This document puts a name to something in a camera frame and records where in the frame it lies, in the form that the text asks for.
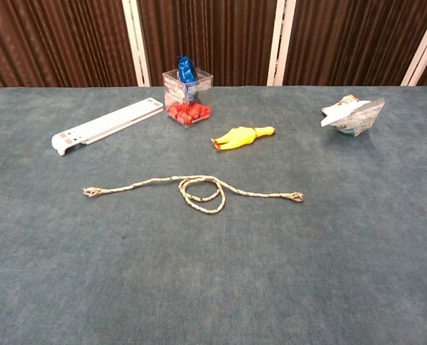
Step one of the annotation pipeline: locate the teal felt table cover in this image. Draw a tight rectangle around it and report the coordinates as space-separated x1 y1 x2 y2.
0 85 427 345

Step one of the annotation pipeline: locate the white partition frame post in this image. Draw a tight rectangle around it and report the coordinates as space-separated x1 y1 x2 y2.
401 0 427 86
266 0 296 86
121 0 152 87

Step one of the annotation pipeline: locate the beige braided rope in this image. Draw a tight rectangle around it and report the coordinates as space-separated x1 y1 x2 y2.
82 175 305 216

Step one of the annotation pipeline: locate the crumpled white snack bag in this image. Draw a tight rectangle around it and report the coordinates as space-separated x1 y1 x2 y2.
320 94 386 138

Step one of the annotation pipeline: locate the blue foil packet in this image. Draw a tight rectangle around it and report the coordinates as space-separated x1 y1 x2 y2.
177 55 198 105

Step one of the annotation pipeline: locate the yellow rubber chicken toy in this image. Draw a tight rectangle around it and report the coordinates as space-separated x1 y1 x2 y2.
210 125 276 152

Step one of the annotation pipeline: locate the clear plastic square box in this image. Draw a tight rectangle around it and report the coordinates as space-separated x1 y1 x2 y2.
162 67 214 129

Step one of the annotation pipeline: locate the red plastic pieces pile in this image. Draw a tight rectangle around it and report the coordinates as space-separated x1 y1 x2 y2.
165 101 211 126

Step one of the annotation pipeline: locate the long white plastic bracket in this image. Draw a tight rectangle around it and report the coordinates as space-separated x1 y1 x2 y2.
51 97 165 157

